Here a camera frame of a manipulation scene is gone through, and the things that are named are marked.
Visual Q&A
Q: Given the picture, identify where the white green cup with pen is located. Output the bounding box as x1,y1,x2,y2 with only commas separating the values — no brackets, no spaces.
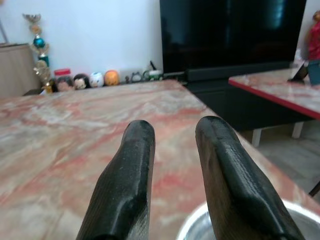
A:
142,60,165,82

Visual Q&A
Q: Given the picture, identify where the figurine in red dress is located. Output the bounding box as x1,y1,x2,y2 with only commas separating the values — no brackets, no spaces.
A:
306,11,320,62

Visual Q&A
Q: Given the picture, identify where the black phone stand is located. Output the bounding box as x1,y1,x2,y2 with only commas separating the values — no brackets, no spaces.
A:
287,62,310,82

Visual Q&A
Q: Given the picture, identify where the tall gold teal trophy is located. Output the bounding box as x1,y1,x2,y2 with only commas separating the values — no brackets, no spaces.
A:
22,13,56,95

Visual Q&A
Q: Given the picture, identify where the jar with red lid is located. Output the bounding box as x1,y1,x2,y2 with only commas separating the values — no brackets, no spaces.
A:
54,69,72,83

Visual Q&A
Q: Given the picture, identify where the stainless steel bowl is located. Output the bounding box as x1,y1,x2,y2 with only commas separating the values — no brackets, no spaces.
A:
176,201,320,240

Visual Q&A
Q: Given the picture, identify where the black television cabinet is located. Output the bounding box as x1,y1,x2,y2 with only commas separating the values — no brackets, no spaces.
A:
179,74,316,147

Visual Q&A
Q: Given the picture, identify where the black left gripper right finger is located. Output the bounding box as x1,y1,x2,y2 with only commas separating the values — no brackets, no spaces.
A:
195,115,305,240

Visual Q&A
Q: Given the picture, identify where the marble table with red edge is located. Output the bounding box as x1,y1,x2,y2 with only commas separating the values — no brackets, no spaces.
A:
228,67,320,121

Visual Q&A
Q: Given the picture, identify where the white round doll head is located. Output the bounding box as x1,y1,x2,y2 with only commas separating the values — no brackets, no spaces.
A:
89,71,105,88

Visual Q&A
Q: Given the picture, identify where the orange round doll head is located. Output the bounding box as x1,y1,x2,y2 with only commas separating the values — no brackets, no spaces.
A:
103,69,121,87

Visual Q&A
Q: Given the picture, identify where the black haired doll head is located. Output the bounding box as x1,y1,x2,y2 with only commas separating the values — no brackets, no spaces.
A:
73,73,91,90

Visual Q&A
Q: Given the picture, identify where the black flat screen television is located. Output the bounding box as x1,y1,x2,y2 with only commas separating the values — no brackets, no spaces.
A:
159,0,307,74

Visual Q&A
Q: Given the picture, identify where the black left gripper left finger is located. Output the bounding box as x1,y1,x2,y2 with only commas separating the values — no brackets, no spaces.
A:
76,120,156,240

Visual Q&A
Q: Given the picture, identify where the light wooden cabinet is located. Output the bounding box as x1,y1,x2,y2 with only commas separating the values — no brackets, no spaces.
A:
0,42,42,98

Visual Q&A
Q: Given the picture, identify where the small grey figurine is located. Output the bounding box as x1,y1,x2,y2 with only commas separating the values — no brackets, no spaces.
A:
130,71,144,83

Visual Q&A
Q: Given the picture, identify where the brown haired doll head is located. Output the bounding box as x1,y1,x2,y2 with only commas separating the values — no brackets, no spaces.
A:
55,76,75,93

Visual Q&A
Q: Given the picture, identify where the teal container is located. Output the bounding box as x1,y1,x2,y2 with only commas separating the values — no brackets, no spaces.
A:
307,59,320,86

